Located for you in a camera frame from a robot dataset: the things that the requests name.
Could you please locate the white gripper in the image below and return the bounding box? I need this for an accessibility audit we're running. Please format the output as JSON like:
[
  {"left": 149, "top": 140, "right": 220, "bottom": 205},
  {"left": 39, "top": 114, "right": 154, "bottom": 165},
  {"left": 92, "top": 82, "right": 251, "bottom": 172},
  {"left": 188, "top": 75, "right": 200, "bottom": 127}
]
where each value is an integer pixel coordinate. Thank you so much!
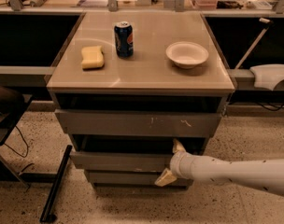
[{"left": 155, "top": 138, "right": 194, "bottom": 187}]

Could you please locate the grey drawer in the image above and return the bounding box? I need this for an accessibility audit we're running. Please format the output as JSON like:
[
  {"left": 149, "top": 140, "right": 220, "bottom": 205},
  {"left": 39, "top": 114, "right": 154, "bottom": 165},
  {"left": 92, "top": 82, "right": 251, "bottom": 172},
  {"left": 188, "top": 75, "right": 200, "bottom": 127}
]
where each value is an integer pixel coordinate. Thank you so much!
[
  {"left": 69, "top": 134, "right": 208, "bottom": 174},
  {"left": 55, "top": 109, "right": 220, "bottom": 137},
  {"left": 84, "top": 170, "right": 194, "bottom": 188}
]

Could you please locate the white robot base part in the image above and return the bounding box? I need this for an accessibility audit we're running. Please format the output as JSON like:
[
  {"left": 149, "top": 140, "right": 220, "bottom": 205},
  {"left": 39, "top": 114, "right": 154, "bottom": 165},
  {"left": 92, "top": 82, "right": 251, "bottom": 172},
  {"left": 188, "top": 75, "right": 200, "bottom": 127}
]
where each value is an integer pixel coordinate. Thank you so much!
[{"left": 250, "top": 64, "right": 284, "bottom": 91}]

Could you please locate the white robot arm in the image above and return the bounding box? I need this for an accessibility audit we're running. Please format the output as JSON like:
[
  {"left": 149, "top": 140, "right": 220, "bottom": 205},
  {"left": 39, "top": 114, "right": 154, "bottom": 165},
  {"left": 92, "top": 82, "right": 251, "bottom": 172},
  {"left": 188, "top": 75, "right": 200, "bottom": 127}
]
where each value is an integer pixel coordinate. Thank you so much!
[{"left": 155, "top": 138, "right": 284, "bottom": 197}]

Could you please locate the grey bottom drawer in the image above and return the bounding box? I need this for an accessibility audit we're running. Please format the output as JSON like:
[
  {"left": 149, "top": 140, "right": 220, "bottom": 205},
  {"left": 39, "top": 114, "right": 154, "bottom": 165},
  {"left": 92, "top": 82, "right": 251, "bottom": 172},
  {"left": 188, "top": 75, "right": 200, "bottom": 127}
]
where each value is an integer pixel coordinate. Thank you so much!
[{"left": 84, "top": 170, "right": 194, "bottom": 188}]

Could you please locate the grey drawer cabinet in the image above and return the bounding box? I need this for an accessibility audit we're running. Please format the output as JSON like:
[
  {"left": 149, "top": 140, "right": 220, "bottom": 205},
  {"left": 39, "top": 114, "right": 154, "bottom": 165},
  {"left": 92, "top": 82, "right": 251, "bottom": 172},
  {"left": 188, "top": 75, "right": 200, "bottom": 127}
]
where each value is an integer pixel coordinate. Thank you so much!
[{"left": 46, "top": 10, "right": 236, "bottom": 190}]

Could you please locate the grey top drawer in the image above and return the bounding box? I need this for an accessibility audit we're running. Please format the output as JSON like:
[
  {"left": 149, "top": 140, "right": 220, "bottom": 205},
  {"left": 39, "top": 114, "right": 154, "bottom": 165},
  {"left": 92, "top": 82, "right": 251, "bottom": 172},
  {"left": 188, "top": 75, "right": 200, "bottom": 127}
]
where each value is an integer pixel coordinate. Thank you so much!
[{"left": 55, "top": 109, "right": 220, "bottom": 137}]

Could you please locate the white bowl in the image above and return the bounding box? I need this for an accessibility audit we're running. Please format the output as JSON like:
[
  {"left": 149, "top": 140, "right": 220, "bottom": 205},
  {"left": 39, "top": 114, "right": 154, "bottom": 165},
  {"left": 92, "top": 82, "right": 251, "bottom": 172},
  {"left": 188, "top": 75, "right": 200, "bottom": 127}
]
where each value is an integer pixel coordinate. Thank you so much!
[{"left": 165, "top": 41, "right": 208, "bottom": 69}]

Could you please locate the yellow sponge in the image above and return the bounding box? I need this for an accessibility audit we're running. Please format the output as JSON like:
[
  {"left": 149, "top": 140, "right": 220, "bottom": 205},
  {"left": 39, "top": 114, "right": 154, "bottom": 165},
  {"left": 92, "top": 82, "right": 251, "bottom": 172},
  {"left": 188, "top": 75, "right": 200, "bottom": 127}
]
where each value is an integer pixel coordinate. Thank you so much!
[{"left": 81, "top": 46, "right": 105, "bottom": 69}]

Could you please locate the blue pepsi can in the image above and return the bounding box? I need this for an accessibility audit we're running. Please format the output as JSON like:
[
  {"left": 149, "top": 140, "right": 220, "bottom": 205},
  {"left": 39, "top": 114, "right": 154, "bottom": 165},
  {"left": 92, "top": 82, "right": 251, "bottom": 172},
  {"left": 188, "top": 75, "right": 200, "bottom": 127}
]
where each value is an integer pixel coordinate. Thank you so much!
[{"left": 114, "top": 21, "right": 134, "bottom": 58}]

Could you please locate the black metal floor bar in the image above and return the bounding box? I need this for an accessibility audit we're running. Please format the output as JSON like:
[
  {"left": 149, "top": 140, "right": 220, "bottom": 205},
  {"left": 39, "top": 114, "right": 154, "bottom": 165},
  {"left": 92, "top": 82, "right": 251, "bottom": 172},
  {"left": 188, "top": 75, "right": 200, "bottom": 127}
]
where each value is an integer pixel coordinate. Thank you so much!
[{"left": 39, "top": 145, "right": 72, "bottom": 223}]

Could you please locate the white leaning stick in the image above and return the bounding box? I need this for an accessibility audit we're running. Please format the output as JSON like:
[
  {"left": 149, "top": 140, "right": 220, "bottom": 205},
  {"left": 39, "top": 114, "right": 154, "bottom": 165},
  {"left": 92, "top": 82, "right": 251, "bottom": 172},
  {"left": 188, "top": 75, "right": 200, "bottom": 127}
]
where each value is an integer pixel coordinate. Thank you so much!
[{"left": 235, "top": 18, "right": 274, "bottom": 69}]

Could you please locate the dark chair at left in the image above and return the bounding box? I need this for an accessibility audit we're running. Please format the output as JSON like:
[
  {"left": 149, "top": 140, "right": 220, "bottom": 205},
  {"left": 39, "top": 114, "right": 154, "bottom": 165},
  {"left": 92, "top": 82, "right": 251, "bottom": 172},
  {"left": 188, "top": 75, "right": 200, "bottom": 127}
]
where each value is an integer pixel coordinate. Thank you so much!
[{"left": 0, "top": 86, "right": 33, "bottom": 187}]

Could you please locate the black floor cable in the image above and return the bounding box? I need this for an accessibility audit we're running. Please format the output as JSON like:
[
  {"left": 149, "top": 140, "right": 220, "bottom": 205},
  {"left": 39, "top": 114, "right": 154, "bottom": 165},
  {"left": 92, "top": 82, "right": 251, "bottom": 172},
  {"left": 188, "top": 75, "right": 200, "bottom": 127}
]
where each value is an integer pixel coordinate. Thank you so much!
[{"left": 3, "top": 124, "right": 36, "bottom": 175}]

